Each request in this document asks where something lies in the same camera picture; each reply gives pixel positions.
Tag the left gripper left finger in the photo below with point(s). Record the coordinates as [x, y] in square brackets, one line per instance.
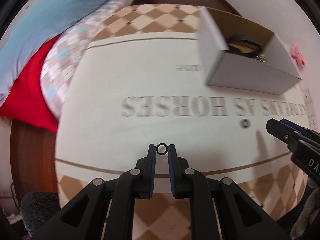
[104, 209]

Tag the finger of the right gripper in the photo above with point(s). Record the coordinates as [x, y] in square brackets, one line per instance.
[300, 129]
[285, 134]

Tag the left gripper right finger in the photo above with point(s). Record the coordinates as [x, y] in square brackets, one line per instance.
[219, 209]

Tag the white cardboard jewelry box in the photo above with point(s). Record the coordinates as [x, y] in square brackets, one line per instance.
[269, 69]

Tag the pink panther plush toy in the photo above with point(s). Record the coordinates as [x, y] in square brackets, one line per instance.
[296, 55]

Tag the checkered tablecloth with lettering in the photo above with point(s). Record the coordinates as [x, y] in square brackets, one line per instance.
[140, 82]

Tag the dark furry stool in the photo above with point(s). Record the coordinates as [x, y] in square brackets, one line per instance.
[37, 208]

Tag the red blanket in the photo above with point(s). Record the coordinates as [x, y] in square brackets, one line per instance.
[25, 102]

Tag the checkered bed sheet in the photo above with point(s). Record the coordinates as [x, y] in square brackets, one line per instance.
[65, 55]

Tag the light blue quilt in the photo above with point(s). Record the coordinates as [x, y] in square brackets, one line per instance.
[45, 20]

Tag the white wall socket strip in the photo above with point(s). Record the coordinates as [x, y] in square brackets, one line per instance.
[310, 110]

